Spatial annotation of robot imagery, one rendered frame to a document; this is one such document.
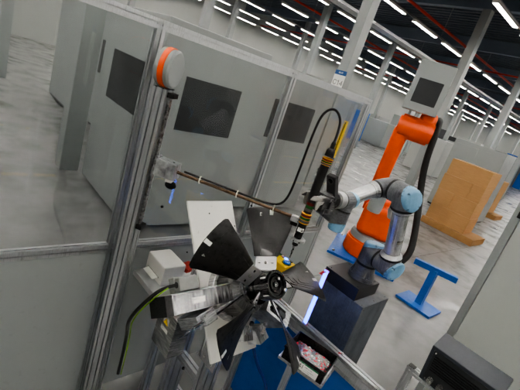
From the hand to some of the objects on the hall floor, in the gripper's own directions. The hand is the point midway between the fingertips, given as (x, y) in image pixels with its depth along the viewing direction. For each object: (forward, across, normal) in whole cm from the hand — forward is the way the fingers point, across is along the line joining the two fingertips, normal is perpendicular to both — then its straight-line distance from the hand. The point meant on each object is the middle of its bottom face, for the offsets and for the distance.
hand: (309, 195), depth 151 cm
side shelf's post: (+8, +55, -160) cm, 169 cm away
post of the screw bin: (-21, -11, -160) cm, 162 cm away
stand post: (+10, +33, -160) cm, 164 cm away
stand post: (+10, +10, -160) cm, 160 cm away
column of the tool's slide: (+38, +59, -160) cm, 174 cm away
